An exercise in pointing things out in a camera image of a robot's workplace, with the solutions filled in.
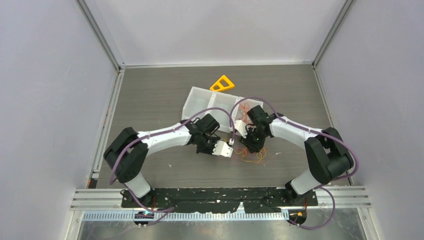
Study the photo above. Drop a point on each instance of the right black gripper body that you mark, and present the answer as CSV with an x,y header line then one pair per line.
x,y
254,139

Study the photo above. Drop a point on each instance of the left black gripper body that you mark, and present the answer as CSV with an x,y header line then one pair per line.
x,y
206,145

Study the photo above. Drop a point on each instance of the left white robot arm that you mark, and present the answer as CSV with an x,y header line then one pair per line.
x,y
127,153

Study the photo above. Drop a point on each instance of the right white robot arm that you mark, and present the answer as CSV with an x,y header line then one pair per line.
x,y
327,155

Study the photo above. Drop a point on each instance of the white three-compartment tray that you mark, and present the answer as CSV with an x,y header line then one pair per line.
x,y
199,99

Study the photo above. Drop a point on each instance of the yellow triangular plastic piece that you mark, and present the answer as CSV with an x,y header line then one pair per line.
x,y
222,84

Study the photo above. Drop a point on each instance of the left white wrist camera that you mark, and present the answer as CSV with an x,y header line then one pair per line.
x,y
221,148

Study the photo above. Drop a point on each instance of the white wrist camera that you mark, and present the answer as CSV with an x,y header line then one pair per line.
x,y
221,148
241,128

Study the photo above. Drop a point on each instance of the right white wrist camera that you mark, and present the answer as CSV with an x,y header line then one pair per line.
x,y
241,128

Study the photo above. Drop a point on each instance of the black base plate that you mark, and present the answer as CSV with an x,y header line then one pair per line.
x,y
219,200

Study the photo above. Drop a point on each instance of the white slotted cable duct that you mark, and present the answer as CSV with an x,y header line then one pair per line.
x,y
125,215

